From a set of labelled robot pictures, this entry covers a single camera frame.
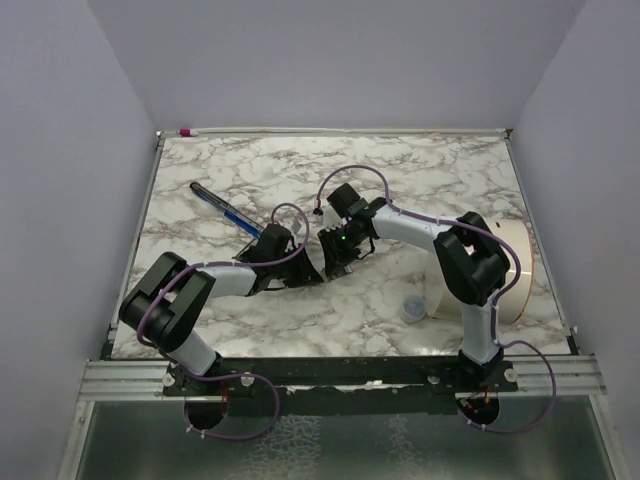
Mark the purple cable right base loop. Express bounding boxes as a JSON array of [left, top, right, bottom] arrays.
[[462, 339, 557, 434]]

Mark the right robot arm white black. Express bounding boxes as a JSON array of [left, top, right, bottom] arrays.
[[318, 183, 511, 391]]

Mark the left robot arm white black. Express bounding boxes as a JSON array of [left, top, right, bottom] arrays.
[[118, 224, 323, 395]]

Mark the aluminium frame rail front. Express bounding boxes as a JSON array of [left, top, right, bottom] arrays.
[[78, 355, 606, 402]]

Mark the black stapler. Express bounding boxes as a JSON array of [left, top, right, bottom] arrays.
[[233, 240, 257, 263]]

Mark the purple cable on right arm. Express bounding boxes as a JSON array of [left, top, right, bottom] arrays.
[[317, 164, 524, 349]]

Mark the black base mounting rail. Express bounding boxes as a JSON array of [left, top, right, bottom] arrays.
[[166, 356, 517, 417]]

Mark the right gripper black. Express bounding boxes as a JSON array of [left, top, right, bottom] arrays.
[[318, 224, 366, 277]]

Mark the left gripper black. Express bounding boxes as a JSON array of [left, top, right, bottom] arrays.
[[270, 243, 323, 288]]

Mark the blue stapler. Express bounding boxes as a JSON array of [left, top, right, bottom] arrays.
[[189, 182, 263, 239]]

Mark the purple cable left base loop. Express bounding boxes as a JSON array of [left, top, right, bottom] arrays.
[[183, 372, 281, 442]]

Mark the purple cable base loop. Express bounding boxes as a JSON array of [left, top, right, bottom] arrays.
[[462, 339, 557, 434], [183, 372, 281, 442]]

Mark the clear jar of paper clips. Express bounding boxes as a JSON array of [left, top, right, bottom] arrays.
[[400, 295, 427, 325]]

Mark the large white paper roll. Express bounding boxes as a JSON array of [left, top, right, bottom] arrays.
[[423, 219, 535, 325]]

